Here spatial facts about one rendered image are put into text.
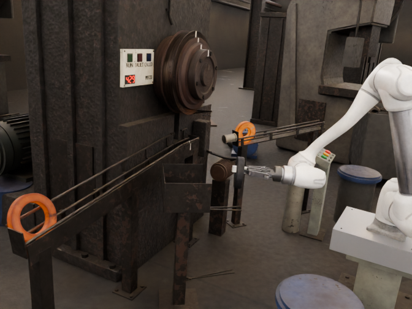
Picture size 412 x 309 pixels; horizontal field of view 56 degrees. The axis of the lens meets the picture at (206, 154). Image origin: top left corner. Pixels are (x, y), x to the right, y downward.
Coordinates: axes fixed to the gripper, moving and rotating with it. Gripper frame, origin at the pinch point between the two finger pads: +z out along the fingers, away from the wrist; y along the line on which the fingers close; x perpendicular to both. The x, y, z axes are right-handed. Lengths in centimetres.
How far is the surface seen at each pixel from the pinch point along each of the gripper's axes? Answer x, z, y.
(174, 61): 44, 39, 29
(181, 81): 34, 34, 33
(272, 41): 64, -72, 457
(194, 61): 45, 29, 36
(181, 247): -40.1, 23.0, -9.8
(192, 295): -73, 15, -1
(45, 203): -9, 76, -42
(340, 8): 105, -112, 272
